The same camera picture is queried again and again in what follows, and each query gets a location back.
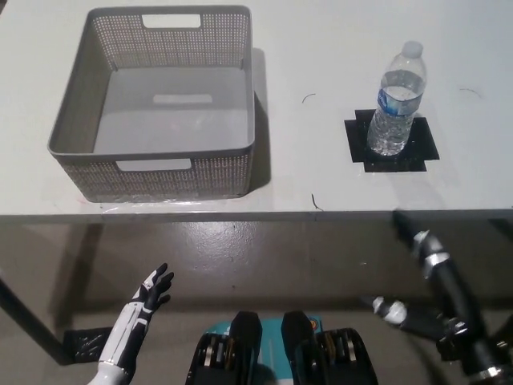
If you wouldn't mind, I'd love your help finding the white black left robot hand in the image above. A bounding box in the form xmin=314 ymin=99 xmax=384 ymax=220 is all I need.
xmin=98 ymin=262 xmax=176 ymax=369

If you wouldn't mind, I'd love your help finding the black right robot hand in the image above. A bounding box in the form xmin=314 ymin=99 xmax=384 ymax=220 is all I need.
xmin=391 ymin=209 xmax=450 ymax=269

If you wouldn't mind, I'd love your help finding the clear plastic water bottle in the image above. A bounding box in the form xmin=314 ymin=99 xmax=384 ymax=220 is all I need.
xmin=366 ymin=40 xmax=426 ymax=157

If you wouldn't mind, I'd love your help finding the black tape patch, rectangular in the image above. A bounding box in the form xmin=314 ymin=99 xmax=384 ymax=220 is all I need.
xmin=63 ymin=327 xmax=114 ymax=359

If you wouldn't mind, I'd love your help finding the white round floor object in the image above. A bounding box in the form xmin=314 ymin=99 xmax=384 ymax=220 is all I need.
xmin=370 ymin=295 xmax=406 ymax=326

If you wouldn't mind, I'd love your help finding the black tape patch, cross-shaped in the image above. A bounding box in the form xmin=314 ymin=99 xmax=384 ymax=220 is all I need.
xmin=344 ymin=109 xmax=441 ymax=174

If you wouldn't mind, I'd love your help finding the dark metal table leg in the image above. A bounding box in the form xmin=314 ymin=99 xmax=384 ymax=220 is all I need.
xmin=0 ymin=267 xmax=76 ymax=366

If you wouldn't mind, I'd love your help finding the grey perforated plastic basket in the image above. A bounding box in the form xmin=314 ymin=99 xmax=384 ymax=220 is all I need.
xmin=46 ymin=5 xmax=257 ymax=203

